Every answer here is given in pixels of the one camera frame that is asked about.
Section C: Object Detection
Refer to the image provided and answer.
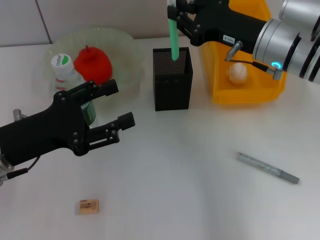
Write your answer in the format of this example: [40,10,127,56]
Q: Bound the green glass fruit plate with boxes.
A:
[44,27,145,109]

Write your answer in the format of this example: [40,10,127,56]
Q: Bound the red-orange knitted orange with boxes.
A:
[73,45,113,87]

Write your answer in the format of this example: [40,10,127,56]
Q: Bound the yellow plastic bin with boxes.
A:
[201,0,291,105]

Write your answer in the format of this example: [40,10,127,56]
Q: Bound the right wrist connector cable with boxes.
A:
[224,40,285,81]

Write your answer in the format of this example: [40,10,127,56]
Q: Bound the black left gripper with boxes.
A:
[0,91,91,167]

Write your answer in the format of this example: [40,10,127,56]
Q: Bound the small tan eraser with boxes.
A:
[74,198,100,215]

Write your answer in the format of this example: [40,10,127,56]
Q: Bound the clear green-label plastic bottle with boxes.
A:
[50,53,97,126]

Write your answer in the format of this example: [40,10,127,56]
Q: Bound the white paper ball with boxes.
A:
[226,62,250,85]

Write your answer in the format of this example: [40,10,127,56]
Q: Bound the black mesh pen holder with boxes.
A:
[152,46,194,112]

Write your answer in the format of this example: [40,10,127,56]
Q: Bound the grey marker pen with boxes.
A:
[236,151,300,185]

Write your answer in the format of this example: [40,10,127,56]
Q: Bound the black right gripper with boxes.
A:
[166,0,267,55]

